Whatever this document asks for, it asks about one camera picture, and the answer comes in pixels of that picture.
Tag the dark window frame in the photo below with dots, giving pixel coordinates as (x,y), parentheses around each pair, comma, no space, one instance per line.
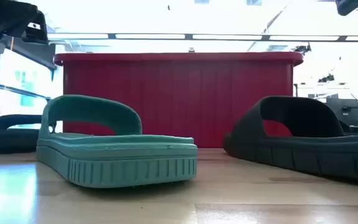
(33,51)

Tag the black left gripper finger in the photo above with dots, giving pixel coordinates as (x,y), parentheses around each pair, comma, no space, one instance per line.
(37,35)

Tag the black rubber slide sandal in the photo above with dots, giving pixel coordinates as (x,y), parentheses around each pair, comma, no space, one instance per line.
(306,149)
(8,140)

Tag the black desk equipment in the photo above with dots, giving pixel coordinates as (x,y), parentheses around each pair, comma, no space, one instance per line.
(346,113)

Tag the teal rubber slide sandal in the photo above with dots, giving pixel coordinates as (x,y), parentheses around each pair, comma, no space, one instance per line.
(117,155)

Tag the red plastic bin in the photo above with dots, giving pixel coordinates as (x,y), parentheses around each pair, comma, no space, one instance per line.
(182,93)

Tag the dark horizontal ceiling bar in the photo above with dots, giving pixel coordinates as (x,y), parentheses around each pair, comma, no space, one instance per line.
(228,37)

